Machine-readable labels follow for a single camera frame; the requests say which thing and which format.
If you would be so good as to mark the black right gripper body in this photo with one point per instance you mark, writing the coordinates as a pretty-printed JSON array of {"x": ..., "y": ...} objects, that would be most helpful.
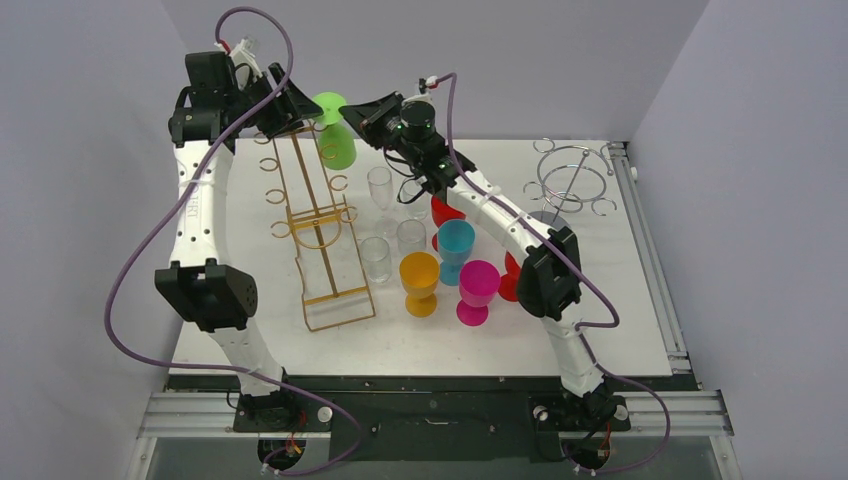
[{"x": 376, "y": 118}]

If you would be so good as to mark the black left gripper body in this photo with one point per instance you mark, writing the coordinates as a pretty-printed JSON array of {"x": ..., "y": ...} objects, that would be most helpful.
[{"x": 272, "y": 118}]

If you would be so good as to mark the green plastic wine glass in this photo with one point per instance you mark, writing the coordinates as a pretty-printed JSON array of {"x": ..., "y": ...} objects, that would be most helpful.
[{"x": 335, "y": 141}]

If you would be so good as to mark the clear champagne flute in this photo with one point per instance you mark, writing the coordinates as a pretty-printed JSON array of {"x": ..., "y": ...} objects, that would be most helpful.
[{"x": 381, "y": 191}]

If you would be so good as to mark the clear glass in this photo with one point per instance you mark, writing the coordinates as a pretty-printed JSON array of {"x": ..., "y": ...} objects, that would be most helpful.
[
  {"x": 411, "y": 237},
  {"x": 413, "y": 199},
  {"x": 376, "y": 259}
]

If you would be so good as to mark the red plastic wine glass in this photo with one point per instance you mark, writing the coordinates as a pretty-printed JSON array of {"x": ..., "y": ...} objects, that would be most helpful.
[
  {"x": 441, "y": 212},
  {"x": 509, "y": 281}
]

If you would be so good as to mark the gold wire glass rack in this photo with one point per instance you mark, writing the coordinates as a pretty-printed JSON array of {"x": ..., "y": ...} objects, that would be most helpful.
[{"x": 319, "y": 220}]

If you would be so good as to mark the cyan plastic wine glass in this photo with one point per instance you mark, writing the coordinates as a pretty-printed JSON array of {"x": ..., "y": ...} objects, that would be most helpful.
[{"x": 455, "y": 241}]

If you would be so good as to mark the orange plastic wine glass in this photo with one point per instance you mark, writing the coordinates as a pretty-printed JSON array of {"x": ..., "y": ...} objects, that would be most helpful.
[{"x": 420, "y": 274}]

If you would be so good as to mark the magenta plastic wine glass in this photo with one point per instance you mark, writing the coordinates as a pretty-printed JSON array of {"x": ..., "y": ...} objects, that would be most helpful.
[{"x": 479, "y": 282}]

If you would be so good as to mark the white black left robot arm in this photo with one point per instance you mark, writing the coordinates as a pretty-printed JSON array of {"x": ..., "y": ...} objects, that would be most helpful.
[{"x": 200, "y": 283}]

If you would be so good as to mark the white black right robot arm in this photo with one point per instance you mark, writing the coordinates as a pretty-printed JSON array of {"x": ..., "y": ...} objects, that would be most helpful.
[{"x": 551, "y": 279}]

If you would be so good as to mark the chrome round glass rack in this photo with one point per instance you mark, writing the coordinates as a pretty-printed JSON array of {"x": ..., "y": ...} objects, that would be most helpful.
[{"x": 569, "y": 179}]

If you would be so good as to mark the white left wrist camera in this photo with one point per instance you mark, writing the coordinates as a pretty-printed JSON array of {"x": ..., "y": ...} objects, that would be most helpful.
[{"x": 243, "y": 52}]

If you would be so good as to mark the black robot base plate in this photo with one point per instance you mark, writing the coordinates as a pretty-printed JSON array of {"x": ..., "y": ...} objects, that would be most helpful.
[{"x": 436, "y": 418}]

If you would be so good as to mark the aluminium rail right side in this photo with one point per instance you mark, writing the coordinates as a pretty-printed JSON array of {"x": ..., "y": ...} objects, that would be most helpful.
[{"x": 657, "y": 285}]

